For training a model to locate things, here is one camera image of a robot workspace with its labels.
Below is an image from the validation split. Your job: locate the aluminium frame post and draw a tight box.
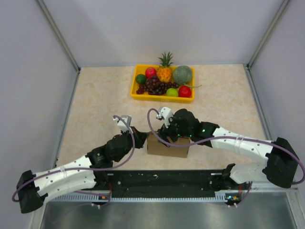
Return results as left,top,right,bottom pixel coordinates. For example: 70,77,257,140
246,0,291,70
35,0,81,73

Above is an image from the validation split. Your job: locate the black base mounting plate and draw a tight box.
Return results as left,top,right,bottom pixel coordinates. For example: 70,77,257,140
93,170,250,198

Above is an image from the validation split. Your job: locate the yellow plastic tray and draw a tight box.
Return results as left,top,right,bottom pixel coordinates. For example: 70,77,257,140
130,64,195,104

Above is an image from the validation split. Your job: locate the right aluminium frame post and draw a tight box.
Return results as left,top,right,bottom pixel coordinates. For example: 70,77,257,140
246,0,291,70

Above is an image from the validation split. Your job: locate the white cable duct strip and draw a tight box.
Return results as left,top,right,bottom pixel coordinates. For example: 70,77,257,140
50,191,241,203

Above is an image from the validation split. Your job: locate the red apple at back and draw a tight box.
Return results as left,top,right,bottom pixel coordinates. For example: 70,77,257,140
145,67,157,79

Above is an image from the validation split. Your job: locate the green netted melon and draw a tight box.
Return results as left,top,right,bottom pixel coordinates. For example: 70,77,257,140
173,65,193,85

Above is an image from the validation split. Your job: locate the left aluminium frame post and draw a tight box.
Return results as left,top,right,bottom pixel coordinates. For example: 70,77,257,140
35,0,81,73

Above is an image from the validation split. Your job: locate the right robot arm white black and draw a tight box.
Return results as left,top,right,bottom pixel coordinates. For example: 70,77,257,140
156,107,299,189

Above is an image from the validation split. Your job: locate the purple grape bunch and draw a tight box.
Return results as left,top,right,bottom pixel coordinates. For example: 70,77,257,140
136,75,179,95

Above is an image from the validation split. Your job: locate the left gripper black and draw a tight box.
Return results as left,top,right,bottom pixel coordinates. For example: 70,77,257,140
115,126,149,162

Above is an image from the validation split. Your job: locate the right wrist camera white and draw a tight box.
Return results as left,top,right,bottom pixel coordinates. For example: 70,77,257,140
156,107,173,128

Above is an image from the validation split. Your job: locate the light green apple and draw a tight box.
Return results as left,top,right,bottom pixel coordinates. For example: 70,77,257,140
166,88,179,97

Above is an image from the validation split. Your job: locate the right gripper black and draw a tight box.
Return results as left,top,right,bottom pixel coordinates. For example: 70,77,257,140
157,116,193,147

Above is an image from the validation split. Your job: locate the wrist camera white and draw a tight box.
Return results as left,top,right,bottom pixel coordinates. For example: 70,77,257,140
156,107,173,128
114,115,132,133

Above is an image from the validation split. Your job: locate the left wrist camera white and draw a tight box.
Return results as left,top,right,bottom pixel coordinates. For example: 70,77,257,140
114,115,132,133

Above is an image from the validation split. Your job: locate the pineapple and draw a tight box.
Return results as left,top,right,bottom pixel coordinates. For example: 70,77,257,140
157,52,173,83

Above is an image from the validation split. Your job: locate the dark green lime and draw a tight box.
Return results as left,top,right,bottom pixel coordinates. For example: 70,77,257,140
135,74,146,84

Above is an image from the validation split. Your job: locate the brown cardboard box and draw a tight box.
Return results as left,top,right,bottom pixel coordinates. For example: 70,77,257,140
147,134,190,158

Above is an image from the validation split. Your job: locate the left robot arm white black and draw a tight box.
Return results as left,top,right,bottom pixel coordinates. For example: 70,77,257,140
12,127,149,214

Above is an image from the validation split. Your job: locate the red tomato fruit front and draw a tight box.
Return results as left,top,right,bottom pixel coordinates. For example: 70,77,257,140
178,86,192,98

